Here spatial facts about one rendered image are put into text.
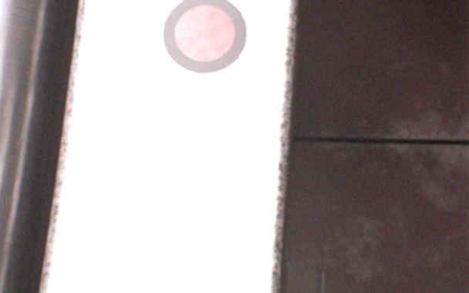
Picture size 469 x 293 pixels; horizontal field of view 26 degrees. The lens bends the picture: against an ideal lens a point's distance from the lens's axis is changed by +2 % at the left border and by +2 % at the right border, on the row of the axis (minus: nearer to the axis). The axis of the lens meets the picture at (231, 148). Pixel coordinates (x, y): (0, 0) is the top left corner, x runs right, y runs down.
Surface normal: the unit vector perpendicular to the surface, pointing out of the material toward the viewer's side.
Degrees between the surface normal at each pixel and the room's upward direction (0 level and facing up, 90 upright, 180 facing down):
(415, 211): 0
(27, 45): 40
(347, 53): 0
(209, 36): 0
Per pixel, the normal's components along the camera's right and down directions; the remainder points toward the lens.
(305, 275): -0.04, -0.30
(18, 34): 0.48, -0.22
